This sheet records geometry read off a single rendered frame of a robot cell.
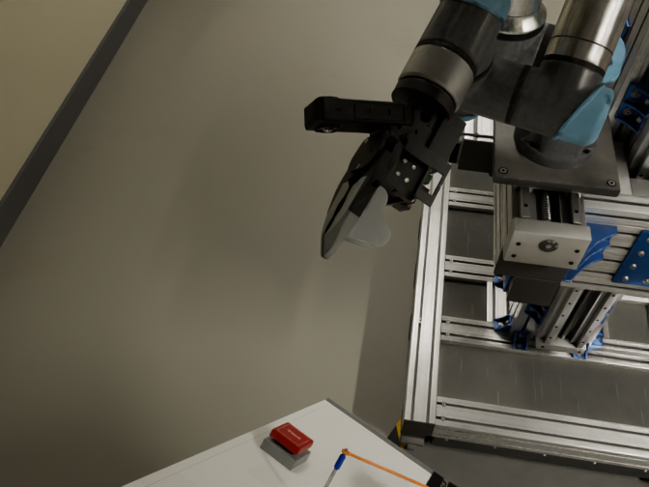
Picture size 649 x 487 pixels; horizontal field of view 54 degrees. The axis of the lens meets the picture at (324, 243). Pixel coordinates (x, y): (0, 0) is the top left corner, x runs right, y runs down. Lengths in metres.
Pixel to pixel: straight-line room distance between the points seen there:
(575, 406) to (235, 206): 1.49
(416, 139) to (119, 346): 1.83
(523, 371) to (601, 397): 0.23
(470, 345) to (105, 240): 1.47
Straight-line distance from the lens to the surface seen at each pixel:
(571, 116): 0.82
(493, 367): 2.08
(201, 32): 3.64
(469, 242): 2.33
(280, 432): 0.95
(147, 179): 2.87
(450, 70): 0.72
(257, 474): 0.90
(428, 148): 0.71
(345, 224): 0.65
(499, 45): 1.14
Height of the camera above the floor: 2.00
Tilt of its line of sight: 52 degrees down
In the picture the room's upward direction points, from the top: straight up
